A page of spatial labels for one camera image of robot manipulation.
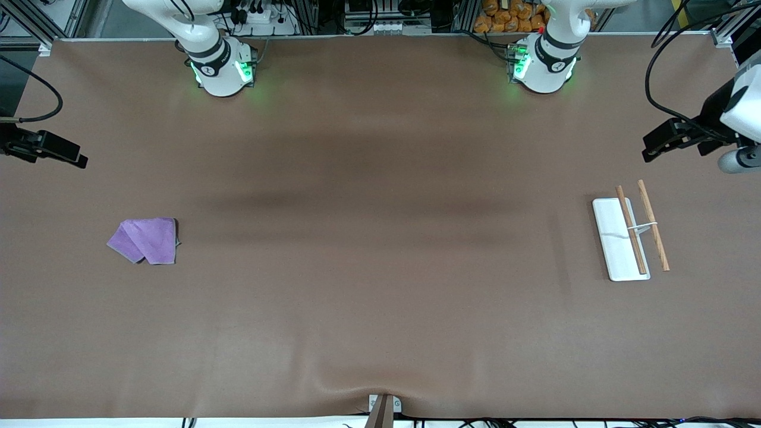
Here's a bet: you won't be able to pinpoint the purple cloth towel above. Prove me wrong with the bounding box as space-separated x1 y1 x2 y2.
107 218 181 266

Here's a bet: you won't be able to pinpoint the white towel rack wooden rods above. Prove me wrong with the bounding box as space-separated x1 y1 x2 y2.
592 180 671 282

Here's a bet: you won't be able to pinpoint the orange snack packets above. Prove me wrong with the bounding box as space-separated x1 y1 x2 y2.
474 0 551 34

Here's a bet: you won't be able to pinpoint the white power strip black plugs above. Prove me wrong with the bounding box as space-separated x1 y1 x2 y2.
229 0 298 36

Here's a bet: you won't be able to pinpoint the grey electronics box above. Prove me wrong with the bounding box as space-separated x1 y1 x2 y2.
345 0 435 35

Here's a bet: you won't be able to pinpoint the brown table cover mat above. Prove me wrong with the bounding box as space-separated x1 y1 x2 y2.
0 33 761 420

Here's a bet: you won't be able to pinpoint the brown flat bar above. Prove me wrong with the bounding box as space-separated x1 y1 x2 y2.
364 395 395 428

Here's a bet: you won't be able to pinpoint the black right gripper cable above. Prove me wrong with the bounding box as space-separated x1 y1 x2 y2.
0 55 64 124

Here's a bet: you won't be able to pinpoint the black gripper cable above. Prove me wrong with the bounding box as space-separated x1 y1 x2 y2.
0 55 64 124
644 0 761 143

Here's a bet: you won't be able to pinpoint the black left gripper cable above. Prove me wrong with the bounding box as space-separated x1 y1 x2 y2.
644 0 761 143

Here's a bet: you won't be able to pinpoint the aluminium frame profile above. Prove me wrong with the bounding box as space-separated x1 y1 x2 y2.
0 0 90 57
710 0 761 49

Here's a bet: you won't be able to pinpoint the grey metal table bracket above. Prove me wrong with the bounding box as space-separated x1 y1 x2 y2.
368 394 402 414

